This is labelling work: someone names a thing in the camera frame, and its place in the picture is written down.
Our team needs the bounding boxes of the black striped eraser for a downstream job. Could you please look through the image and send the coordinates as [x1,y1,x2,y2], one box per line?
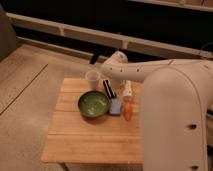
[103,80,117,99]

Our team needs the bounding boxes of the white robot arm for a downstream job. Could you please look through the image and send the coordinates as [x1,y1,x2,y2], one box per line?
[101,51,213,171]

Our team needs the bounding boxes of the clear plastic cup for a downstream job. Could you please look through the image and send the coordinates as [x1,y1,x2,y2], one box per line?
[85,70,101,90]

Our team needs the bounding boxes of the blue sponge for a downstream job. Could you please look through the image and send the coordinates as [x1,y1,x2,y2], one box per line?
[109,98,122,115]

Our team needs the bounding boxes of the green bowl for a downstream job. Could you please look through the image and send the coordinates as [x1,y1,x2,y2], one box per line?
[78,91,111,118]

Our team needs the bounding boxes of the orange carrot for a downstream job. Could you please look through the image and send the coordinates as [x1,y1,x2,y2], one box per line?
[124,102,132,121]

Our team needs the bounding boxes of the wooden table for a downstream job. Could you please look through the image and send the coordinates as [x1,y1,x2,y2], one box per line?
[41,78,143,164]

